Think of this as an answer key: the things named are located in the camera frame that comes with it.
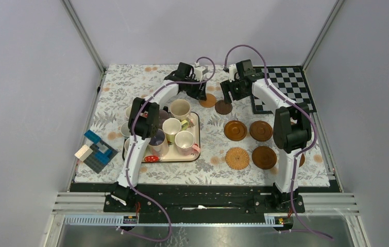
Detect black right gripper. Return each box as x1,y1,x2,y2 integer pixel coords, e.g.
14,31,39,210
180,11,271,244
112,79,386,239
220,77,250,105

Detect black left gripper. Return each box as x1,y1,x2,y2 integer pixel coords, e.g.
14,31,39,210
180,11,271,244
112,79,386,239
184,76,206,101

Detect light bamboo coaster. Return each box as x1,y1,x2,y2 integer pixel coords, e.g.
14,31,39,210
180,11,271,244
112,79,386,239
199,93,217,108

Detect dark walnut coaster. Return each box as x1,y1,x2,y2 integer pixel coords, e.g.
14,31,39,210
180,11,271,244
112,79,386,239
214,100,233,115

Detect black white chessboard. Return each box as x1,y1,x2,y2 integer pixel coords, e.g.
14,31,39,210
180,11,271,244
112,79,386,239
250,66,317,114

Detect cream tray with black rim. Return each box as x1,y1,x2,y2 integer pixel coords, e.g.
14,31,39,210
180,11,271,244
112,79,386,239
122,111,201,164

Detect woven rattan coaster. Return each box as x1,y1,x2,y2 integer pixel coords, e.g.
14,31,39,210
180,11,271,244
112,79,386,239
225,147,250,170

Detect brown ridged wooden coaster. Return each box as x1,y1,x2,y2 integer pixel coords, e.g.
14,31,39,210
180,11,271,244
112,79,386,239
251,146,277,170

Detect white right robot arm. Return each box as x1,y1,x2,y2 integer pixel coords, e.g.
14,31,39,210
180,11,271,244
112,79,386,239
221,60,313,212

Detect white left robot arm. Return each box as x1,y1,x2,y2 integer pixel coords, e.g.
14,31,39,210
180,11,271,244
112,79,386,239
111,62,208,211

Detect large cream cup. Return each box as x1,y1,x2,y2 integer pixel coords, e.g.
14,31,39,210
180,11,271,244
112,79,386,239
169,99,197,127

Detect white cup pink front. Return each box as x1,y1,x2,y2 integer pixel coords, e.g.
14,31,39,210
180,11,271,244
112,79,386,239
175,131,201,156

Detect lilac cup centre front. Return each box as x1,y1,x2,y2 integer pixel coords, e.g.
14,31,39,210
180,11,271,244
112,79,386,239
148,129,170,158

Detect white cup green body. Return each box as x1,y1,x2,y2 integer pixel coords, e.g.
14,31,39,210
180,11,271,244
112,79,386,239
123,138,130,159

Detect floral tablecloth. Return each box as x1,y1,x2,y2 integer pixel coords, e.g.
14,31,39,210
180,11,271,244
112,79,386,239
74,65,330,187

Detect blue block puzzle box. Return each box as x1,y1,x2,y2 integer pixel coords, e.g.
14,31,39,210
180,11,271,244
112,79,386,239
84,130,118,173

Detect wooden block pieces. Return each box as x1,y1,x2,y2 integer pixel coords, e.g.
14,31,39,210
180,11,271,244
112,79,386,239
74,145,93,162

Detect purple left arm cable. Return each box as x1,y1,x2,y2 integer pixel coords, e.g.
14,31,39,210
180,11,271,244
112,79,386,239
125,56,216,243

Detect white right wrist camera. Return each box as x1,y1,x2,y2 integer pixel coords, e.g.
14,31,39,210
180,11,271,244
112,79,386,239
228,64,239,82

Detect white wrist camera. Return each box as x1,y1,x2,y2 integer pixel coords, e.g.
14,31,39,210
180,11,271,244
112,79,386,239
194,63,208,82
228,64,239,82

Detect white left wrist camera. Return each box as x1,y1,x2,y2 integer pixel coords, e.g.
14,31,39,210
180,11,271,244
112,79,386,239
194,63,208,82

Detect purple cup dark handle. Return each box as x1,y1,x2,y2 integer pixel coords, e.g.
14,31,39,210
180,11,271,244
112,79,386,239
158,106,170,129

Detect white cup yellow handle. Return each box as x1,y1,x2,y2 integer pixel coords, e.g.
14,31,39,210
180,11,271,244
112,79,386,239
162,118,190,143

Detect white cup pink handle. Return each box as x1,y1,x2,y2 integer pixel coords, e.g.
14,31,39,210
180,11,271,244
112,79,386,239
125,106,132,119

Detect white cup blue handle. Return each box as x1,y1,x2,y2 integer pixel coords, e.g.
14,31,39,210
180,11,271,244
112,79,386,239
120,121,130,138

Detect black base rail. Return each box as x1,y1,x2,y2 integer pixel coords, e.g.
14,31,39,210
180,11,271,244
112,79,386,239
104,184,305,224

